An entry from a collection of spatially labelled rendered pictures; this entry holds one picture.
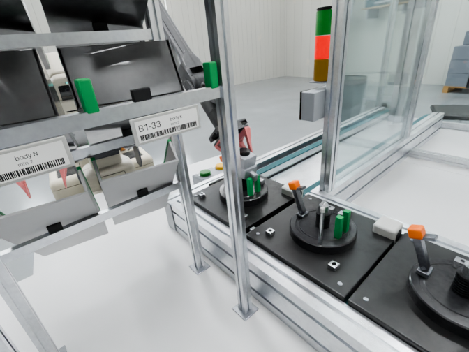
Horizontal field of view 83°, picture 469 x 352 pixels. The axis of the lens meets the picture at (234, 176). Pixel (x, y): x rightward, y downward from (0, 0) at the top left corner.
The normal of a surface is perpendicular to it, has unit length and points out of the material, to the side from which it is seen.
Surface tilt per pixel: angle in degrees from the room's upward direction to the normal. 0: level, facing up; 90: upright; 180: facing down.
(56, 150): 90
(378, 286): 0
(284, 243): 0
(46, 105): 65
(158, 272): 0
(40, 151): 90
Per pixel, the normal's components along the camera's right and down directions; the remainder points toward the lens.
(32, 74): 0.43, -0.07
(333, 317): -0.08, -0.89
